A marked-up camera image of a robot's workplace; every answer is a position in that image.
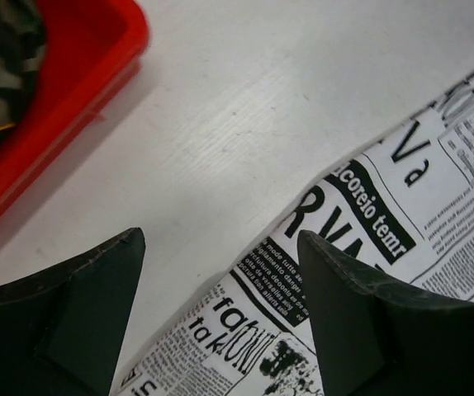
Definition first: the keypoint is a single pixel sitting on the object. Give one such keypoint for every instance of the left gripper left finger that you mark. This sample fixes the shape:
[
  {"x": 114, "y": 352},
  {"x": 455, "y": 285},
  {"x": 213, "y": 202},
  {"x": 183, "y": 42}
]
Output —
[{"x": 62, "y": 328}]

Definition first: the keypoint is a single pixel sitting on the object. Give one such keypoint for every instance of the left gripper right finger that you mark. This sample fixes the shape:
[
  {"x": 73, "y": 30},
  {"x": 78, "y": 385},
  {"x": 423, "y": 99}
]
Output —
[{"x": 377, "y": 335}]

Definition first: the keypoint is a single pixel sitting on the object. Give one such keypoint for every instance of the newspaper print trousers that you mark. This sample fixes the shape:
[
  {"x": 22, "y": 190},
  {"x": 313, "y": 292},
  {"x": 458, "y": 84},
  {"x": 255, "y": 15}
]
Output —
[{"x": 404, "y": 206}]

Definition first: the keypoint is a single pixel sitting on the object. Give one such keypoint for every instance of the camouflage trousers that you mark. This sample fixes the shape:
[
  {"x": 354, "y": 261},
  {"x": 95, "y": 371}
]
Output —
[{"x": 22, "y": 52}]

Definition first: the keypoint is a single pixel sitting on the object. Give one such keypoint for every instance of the red plastic bin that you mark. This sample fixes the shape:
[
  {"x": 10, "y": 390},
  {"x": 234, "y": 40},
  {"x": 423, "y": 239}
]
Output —
[{"x": 93, "y": 49}]

